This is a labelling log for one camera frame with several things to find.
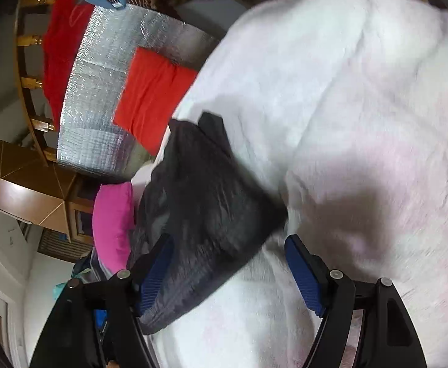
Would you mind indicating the black zip jacket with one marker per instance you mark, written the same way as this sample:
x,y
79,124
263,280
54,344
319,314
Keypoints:
x,y
208,207

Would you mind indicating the white fluffy blanket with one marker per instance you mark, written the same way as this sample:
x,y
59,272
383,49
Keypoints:
x,y
342,84

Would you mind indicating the wooden stair railing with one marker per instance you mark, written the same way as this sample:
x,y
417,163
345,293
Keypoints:
x,y
30,82

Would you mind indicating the pink pillow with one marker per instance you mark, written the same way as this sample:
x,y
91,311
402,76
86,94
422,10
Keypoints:
x,y
112,222

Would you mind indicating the red pillow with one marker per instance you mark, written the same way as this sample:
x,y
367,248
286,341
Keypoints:
x,y
151,96

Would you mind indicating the silver foil mat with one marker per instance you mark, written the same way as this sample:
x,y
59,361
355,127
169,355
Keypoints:
x,y
101,84

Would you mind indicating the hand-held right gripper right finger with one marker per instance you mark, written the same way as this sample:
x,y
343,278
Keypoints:
x,y
304,272

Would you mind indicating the red cloth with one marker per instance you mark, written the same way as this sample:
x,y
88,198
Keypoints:
x,y
63,46

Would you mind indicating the brown wooden column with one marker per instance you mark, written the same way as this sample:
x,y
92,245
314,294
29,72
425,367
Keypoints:
x,y
17,195

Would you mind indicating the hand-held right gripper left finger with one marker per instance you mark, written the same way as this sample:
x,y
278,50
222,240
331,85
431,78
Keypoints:
x,y
155,272

